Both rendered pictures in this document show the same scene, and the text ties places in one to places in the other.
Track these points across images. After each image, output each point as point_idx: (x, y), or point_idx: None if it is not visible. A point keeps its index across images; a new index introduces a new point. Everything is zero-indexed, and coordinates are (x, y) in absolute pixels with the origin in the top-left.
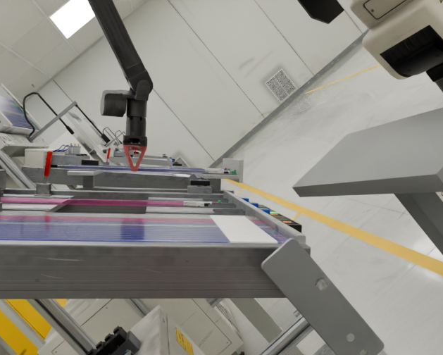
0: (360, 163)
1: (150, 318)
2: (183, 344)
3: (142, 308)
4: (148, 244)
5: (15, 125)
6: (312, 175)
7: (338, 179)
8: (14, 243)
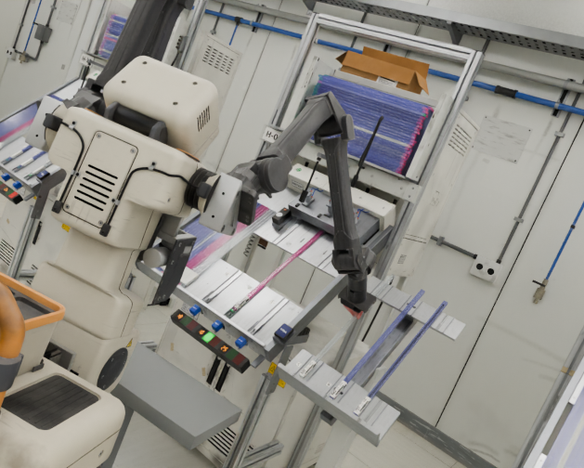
0: (151, 363)
1: None
2: (274, 370)
3: None
4: None
5: None
6: (216, 402)
7: (171, 365)
8: (198, 210)
